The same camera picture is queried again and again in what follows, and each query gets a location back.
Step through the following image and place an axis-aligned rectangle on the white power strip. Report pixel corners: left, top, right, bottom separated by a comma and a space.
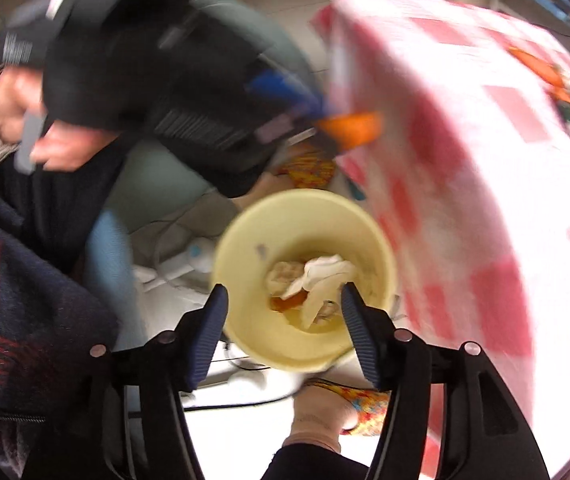
132, 237, 216, 293

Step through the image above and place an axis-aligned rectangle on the white paper wrapper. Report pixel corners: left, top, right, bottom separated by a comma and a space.
282, 254, 360, 328

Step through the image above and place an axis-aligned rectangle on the black cable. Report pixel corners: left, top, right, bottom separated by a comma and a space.
184, 393, 296, 412

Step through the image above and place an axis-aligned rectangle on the person's left hand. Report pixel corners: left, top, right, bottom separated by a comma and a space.
0, 67, 116, 171

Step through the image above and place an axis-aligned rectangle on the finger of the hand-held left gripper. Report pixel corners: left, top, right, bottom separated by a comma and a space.
252, 110, 338, 156
242, 70, 330, 116

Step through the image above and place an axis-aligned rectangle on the yellow red patterned slipper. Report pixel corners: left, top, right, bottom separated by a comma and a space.
305, 377, 393, 436
275, 142, 338, 191

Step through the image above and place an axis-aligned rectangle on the yellow plastic bin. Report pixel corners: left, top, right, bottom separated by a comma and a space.
212, 189, 400, 373

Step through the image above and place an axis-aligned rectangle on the pink checkered tablecloth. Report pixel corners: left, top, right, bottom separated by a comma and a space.
310, 0, 570, 480

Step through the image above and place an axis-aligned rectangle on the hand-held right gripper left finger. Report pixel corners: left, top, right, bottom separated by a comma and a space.
22, 282, 230, 480

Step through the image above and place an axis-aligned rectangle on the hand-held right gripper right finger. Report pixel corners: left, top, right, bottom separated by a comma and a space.
340, 281, 550, 480

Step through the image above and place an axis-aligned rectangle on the small white tissue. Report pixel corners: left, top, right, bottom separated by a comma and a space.
265, 259, 308, 295

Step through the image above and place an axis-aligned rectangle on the dark plaid garment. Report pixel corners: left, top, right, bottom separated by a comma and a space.
0, 195, 120, 421

